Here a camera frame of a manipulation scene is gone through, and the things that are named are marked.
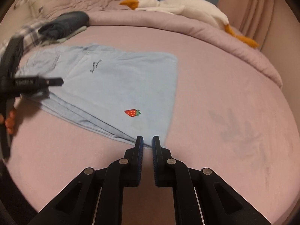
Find pink bed sheet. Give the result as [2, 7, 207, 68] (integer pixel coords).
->
[5, 25, 297, 225]

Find light blue strawberry pants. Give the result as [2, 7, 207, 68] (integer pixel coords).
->
[17, 43, 179, 149]

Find person's left hand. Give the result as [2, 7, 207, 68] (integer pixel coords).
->
[4, 110, 17, 135]

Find pink quilt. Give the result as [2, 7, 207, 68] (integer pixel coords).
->
[39, 0, 283, 88]

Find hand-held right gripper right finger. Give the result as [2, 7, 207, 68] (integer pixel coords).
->
[152, 135, 272, 225]

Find pink curtain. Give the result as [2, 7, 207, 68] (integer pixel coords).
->
[217, 0, 282, 40]

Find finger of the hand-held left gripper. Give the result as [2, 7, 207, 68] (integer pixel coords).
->
[14, 76, 64, 88]
[20, 91, 51, 99]

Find folded dark blue garment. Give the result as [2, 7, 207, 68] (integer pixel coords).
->
[38, 11, 90, 40]

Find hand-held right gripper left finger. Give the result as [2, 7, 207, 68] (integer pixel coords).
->
[28, 135, 144, 225]

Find white goose plush toy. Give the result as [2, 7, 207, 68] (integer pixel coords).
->
[119, 0, 260, 48]

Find plaid pillow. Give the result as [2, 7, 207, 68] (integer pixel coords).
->
[0, 20, 51, 54]

